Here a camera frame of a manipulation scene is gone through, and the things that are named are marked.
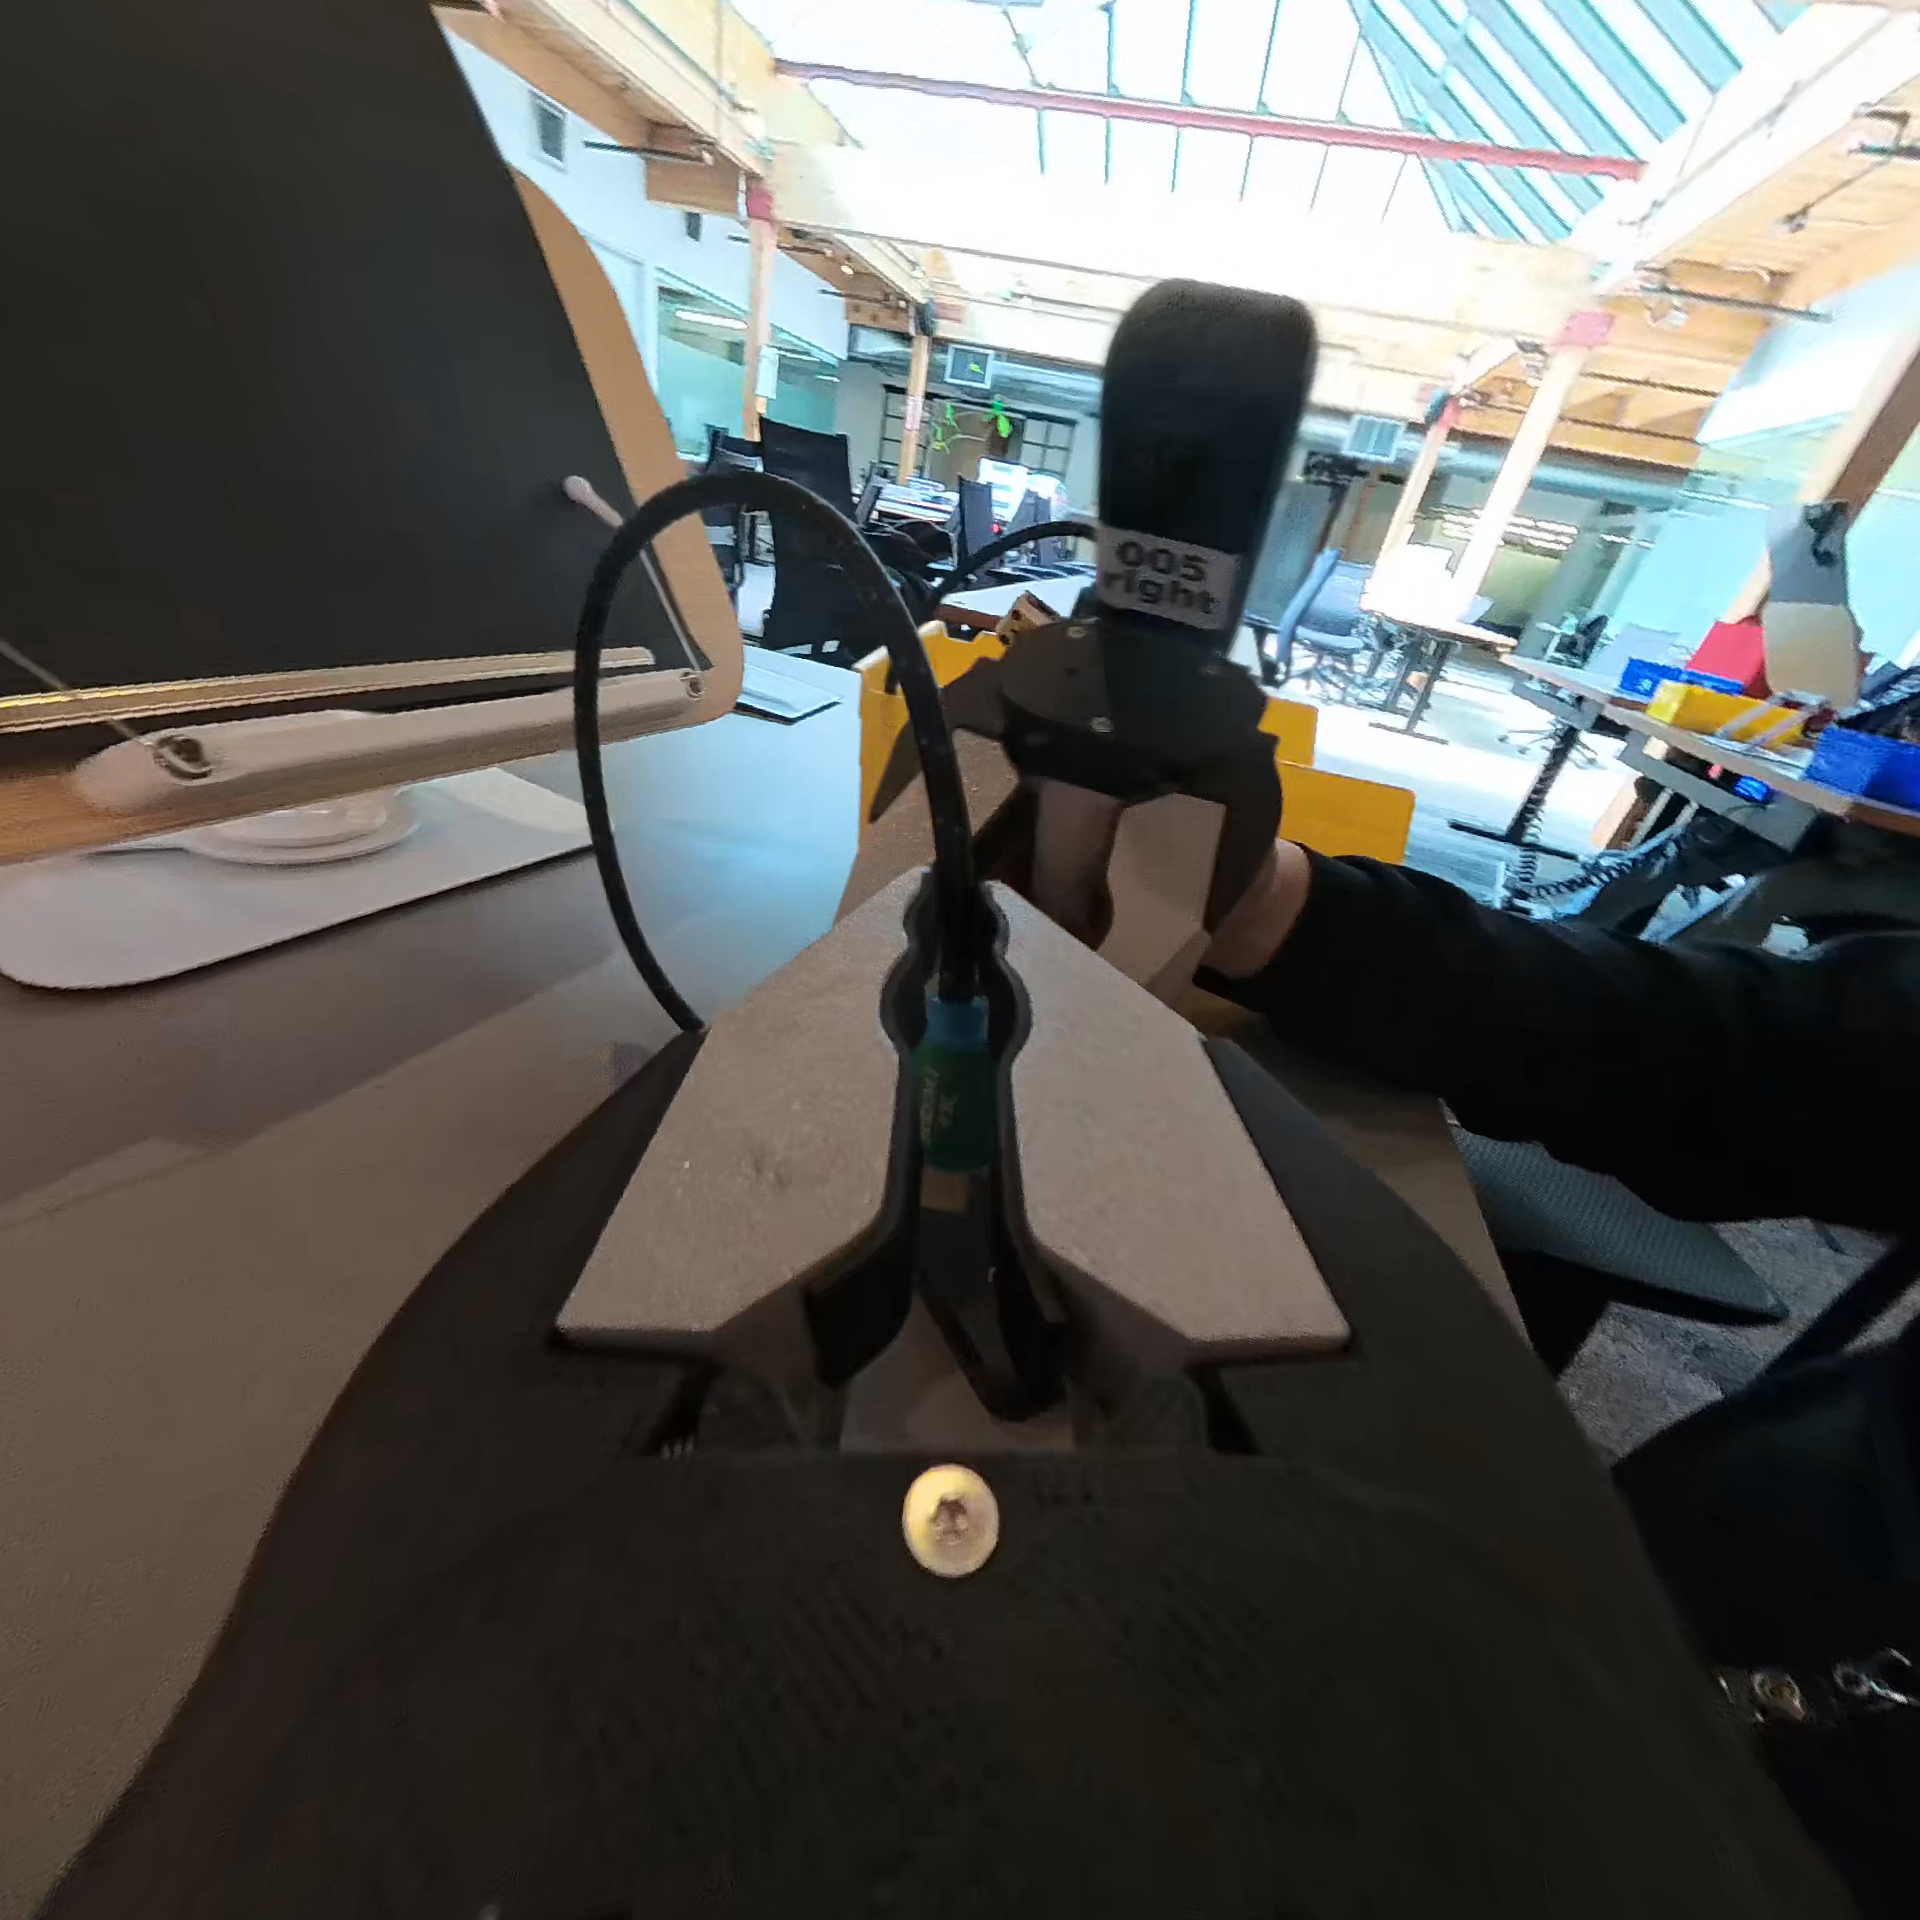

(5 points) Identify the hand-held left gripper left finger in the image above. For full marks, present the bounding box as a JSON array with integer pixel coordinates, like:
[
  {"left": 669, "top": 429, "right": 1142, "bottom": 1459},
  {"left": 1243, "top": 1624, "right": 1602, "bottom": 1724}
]
[{"left": 556, "top": 884, "right": 923, "bottom": 1389}]

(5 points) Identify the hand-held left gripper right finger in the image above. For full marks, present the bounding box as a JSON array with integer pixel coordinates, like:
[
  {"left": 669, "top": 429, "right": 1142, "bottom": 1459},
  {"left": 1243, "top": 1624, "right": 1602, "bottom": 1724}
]
[{"left": 987, "top": 884, "right": 1355, "bottom": 1353}]

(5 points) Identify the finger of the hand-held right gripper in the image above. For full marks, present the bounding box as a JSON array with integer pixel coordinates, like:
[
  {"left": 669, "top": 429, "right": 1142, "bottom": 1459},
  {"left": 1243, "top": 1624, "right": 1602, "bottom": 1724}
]
[
  {"left": 1036, "top": 780, "right": 1123, "bottom": 953},
  {"left": 1114, "top": 801, "right": 1222, "bottom": 1012}
]

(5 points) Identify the yellow plastic bin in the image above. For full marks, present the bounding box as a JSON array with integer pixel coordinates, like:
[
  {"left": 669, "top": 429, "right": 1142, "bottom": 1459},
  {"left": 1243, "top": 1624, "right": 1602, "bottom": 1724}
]
[{"left": 852, "top": 619, "right": 1420, "bottom": 1039}]

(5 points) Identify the black braided HDMI cable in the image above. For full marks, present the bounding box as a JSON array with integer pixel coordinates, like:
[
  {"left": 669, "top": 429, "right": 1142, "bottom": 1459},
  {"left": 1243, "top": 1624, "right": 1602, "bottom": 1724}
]
[{"left": 573, "top": 472, "right": 1003, "bottom": 1202}]

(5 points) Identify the person's right forearm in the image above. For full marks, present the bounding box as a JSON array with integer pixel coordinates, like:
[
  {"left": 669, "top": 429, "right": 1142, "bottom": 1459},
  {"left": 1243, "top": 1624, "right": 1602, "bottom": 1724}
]
[{"left": 1237, "top": 848, "right": 1920, "bottom": 1231}]

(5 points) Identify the person's right hand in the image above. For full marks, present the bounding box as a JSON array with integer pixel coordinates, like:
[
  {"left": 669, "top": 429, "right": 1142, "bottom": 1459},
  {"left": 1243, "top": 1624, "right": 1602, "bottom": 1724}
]
[{"left": 1200, "top": 836, "right": 1317, "bottom": 980}]

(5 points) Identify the grey office chair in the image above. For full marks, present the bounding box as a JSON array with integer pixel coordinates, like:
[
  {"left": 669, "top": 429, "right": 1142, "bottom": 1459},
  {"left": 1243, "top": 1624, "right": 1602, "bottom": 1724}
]
[{"left": 1252, "top": 547, "right": 1360, "bottom": 693}]

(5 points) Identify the small office desk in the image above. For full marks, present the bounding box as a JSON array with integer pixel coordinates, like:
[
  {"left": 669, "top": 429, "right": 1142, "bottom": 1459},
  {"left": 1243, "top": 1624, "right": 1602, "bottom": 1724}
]
[{"left": 1358, "top": 593, "right": 1520, "bottom": 737}]

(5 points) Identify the red ceiling pipe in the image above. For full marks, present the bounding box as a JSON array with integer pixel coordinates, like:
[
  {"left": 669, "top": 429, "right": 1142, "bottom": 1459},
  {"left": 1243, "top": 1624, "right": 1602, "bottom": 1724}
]
[{"left": 772, "top": 60, "right": 1647, "bottom": 184}]

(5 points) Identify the black office chair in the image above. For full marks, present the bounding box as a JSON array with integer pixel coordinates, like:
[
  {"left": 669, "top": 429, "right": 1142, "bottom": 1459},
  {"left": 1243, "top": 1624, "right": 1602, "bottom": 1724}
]
[{"left": 756, "top": 417, "right": 863, "bottom": 664}]

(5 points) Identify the grey mesh chair seat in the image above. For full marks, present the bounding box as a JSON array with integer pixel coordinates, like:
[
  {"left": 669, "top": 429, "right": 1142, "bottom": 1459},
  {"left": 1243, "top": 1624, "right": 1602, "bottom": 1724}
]
[{"left": 1446, "top": 1125, "right": 1789, "bottom": 1327}]

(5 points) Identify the white board stand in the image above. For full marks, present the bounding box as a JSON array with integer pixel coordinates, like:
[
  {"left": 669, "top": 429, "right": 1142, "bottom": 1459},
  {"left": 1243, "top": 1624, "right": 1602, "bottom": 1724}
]
[{"left": 0, "top": 645, "right": 712, "bottom": 994}]

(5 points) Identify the small yellow parts bin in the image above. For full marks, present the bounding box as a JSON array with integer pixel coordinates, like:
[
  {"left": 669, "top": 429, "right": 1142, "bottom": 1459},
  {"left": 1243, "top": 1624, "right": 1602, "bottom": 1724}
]
[{"left": 1647, "top": 680, "right": 1807, "bottom": 752}]

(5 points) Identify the blue parts bin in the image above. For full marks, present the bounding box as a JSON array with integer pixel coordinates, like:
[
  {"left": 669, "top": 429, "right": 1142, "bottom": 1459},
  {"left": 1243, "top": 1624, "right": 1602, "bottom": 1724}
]
[{"left": 1804, "top": 724, "right": 1920, "bottom": 797}]

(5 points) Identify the thin wire white-tipped clip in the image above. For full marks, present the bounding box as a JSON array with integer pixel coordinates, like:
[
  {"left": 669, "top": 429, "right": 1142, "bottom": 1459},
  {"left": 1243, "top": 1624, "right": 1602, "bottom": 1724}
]
[
  {"left": 0, "top": 637, "right": 213, "bottom": 781},
  {"left": 559, "top": 474, "right": 711, "bottom": 684}
]

